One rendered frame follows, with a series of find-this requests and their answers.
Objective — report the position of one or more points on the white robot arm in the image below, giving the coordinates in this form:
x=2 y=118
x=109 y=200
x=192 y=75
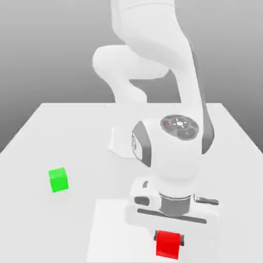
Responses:
x=156 y=61

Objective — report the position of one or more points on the small red cube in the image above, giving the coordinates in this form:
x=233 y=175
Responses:
x=168 y=244

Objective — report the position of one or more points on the small green cube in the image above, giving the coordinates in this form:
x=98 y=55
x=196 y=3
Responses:
x=58 y=180

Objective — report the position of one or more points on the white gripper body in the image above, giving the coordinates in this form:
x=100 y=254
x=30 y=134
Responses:
x=205 y=228

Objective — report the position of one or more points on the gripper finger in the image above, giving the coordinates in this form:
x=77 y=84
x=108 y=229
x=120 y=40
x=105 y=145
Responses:
x=155 y=235
x=182 y=240

